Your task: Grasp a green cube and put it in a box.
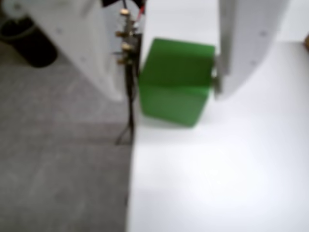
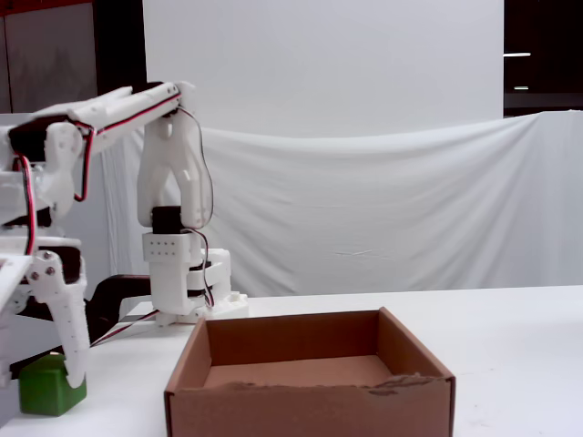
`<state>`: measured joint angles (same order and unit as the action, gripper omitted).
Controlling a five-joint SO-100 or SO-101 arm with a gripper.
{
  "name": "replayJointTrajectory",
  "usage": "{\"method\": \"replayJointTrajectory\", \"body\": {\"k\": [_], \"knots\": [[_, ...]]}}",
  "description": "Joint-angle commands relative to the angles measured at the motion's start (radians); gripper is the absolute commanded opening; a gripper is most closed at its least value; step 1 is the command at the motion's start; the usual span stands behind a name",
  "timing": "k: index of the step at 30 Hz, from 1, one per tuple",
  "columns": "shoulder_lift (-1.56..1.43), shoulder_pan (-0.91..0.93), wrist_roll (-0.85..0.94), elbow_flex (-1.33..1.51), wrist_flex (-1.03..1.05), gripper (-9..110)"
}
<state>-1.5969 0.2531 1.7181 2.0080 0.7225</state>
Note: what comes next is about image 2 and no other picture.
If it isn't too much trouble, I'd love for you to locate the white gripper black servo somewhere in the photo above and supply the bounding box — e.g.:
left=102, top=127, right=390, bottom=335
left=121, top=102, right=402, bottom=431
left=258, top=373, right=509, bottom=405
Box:
left=0, top=235, right=89, bottom=390

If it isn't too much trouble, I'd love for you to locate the green cube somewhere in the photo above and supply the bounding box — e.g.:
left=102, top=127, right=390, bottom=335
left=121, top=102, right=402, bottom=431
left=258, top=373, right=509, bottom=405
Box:
left=17, top=352, right=88, bottom=417

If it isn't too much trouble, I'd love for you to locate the brown cardboard box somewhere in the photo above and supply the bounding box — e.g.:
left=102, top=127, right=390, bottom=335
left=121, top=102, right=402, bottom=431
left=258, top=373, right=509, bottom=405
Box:
left=163, top=306, right=456, bottom=437

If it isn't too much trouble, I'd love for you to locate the screw clamp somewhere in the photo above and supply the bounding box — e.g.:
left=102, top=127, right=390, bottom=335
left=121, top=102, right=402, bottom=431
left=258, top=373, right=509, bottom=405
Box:
left=88, top=273, right=154, bottom=340

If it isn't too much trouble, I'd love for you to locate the grey cabinet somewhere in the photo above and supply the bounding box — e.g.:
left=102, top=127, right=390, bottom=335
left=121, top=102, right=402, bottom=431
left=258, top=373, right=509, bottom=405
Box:
left=0, top=0, right=99, bottom=115

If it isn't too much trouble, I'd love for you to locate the white draped cloth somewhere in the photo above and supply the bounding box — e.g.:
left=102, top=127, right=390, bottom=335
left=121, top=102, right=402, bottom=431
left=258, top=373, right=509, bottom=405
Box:
left=100, top=108, right=583, bottom=300

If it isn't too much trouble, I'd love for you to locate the white backdrop panel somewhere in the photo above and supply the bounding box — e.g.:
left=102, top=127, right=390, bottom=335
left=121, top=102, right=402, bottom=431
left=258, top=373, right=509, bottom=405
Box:
left=142, top=0, right=506, bottom=138

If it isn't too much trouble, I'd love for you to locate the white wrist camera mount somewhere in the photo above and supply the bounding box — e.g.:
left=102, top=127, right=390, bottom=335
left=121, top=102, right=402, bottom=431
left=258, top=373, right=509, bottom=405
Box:
left=0, top=254, right=36, bottom=295

